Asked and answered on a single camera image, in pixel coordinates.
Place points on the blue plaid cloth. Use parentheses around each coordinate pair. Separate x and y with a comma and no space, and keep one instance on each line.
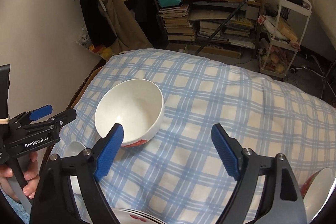
(178,176)

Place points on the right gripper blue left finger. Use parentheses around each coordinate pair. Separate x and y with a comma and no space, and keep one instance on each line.
(105,150)

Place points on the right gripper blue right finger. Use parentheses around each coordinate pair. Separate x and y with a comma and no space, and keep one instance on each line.
(229,151)

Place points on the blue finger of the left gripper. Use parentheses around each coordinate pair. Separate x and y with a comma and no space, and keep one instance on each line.
(39,113)
(63,118)

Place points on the large white bowl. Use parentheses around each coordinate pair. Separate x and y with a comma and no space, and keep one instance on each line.
(137,105)

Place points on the green pole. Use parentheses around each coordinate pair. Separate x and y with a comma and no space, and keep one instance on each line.
(229,17)

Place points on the stack of books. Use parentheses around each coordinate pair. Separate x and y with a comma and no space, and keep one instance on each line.
(177,24)

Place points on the cherry pattern plate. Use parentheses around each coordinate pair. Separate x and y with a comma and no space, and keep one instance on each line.
(126,217)

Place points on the tan hanging coat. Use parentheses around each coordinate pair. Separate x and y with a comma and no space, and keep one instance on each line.
(129,35)

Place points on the white rolling cart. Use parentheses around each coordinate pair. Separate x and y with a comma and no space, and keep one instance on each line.
(279,50)

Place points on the red patterned bowl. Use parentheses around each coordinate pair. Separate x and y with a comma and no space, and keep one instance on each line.
(315,191)

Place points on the person's left hand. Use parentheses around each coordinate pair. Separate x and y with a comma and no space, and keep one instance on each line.
(30,175)

